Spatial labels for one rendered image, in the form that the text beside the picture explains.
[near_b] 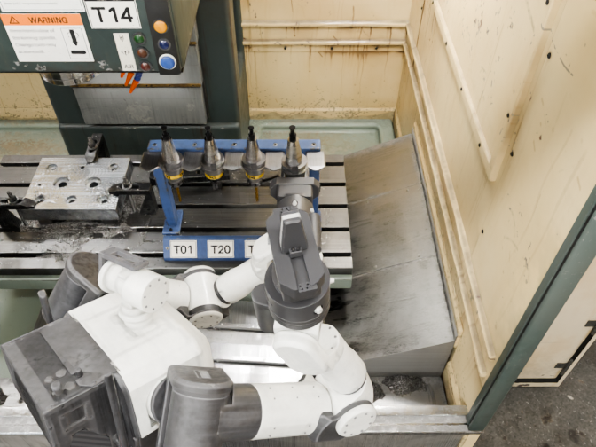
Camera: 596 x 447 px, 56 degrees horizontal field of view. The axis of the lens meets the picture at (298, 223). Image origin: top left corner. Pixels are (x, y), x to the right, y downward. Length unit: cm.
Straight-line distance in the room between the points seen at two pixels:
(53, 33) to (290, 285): 81
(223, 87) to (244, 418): 140
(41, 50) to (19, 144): 154
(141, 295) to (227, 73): 124
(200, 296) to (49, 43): 62
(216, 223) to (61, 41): 77
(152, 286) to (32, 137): 193
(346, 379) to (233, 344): 79
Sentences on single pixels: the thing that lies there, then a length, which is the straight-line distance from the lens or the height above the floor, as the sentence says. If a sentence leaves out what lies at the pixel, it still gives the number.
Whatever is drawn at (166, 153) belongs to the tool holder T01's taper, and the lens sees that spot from 151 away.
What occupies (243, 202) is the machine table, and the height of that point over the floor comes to 90.
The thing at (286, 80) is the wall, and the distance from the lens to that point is 250.
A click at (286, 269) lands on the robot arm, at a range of 67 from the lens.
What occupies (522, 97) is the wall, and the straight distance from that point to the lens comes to 120.
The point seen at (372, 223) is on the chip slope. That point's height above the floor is 78.
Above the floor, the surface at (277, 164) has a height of 122.
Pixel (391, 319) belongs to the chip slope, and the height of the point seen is 78.
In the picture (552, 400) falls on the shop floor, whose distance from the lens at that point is 266.
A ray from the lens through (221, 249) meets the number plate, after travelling 168.
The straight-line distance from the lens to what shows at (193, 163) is 153.
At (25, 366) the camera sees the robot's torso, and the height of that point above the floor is 139.
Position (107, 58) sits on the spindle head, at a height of 159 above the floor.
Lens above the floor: 223
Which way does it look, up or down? 49 degrees down
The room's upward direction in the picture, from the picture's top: straight up
